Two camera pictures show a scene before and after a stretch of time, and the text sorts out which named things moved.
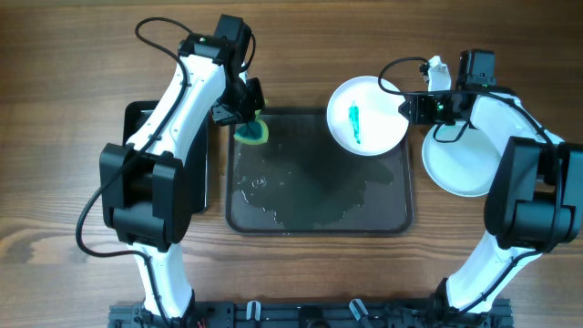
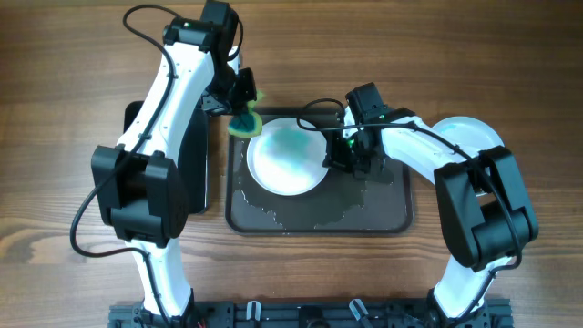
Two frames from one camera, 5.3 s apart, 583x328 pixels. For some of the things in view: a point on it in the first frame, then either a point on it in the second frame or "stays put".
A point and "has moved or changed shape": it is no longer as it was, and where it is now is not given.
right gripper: x=414 y=107 -> x=332 y=155
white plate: x=365 y=119 has moved or changed shape
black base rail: x=317 y=314 stays put
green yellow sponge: x=252 y=133 stays put
